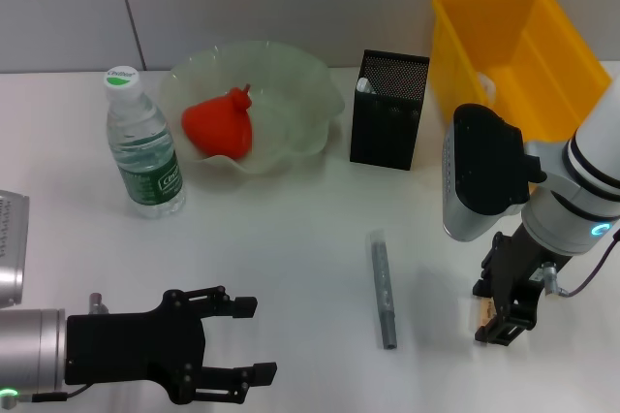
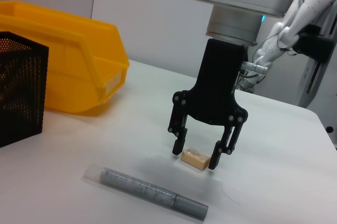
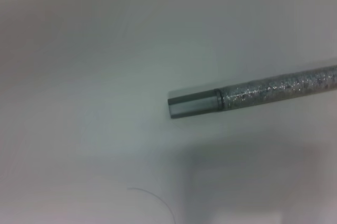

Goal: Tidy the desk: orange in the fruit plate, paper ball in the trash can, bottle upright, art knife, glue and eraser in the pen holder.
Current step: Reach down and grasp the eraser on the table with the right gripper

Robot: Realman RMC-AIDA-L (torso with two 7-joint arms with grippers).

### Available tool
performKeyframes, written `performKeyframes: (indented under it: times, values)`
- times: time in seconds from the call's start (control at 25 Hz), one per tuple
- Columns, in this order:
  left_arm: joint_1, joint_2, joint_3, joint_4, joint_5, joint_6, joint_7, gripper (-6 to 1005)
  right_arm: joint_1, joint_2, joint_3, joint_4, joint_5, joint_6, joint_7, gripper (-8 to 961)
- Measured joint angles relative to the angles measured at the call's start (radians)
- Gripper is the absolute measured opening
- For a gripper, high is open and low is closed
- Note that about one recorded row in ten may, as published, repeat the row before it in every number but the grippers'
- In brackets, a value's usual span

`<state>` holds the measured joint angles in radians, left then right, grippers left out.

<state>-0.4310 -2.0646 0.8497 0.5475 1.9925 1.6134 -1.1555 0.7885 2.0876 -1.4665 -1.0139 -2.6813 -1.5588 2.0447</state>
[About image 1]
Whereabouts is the beige eraser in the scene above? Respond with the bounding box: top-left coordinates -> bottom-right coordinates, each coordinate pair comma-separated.
476,296 -> 496,333

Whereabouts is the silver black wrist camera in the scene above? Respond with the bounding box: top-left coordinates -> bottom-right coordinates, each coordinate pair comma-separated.
0,189 -> 31,310
441,103 -> 546,243

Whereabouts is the left arm cable with plug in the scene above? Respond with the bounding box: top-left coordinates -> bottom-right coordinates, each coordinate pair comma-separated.
0,292 -> 111,407

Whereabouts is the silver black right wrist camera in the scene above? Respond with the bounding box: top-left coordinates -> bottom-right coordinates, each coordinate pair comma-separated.
441,103 -> 546,243

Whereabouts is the white paper ball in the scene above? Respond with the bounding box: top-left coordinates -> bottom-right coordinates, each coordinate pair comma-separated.
476,72 -> 499,106

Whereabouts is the black mesh pen holder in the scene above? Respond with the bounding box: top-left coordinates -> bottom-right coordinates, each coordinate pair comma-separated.
349,48 -> 431,173

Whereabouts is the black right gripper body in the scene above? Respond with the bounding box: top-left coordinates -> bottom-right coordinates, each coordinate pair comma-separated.
480,222 -> 567,311

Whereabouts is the yellow plastic bin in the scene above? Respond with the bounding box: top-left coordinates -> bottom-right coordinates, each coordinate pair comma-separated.
430,0 -> 613,143

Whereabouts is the pale green glass fruit plate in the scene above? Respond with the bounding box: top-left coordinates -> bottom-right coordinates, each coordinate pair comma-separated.
159,40 -> 347,189

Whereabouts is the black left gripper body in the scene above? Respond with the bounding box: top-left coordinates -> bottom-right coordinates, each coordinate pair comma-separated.
64,289 -> 206,405

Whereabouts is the grey pen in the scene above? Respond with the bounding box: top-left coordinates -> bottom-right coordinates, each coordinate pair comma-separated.
365,230 -> 400,352

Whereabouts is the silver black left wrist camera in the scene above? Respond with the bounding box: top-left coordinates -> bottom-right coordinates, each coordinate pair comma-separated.
0,189 -> 31,310

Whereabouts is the red-orange toy orange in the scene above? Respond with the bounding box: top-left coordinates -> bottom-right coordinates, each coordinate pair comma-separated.
180,82 -> 255,161

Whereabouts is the clear green-label water bottle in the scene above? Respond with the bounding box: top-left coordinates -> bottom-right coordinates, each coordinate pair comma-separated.
102,64 -> 187,220

